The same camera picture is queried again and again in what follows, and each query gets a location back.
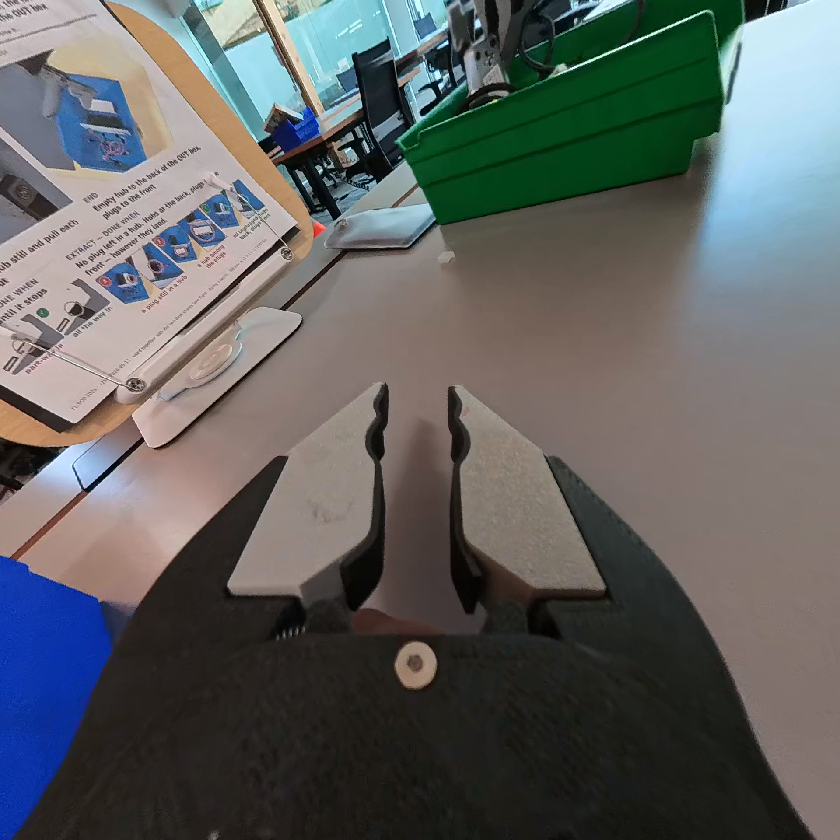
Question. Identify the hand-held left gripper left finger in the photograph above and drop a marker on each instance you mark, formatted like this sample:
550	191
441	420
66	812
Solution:
308	518

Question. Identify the blue plastic bin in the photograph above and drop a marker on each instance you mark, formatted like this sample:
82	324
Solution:
46	689

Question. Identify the small blue bin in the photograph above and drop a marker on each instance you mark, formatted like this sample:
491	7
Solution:
295	128

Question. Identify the black office chair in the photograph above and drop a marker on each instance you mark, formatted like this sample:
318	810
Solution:
380	98

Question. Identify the green plastic bin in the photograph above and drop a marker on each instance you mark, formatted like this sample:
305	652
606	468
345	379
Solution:
558	151

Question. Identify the wooden document board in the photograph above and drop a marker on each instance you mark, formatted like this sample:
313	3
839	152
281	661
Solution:
164	49

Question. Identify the silver foil pouch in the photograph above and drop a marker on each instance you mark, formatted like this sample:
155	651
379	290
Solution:
380	229

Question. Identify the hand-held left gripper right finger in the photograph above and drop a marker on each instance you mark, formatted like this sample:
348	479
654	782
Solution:
525	525

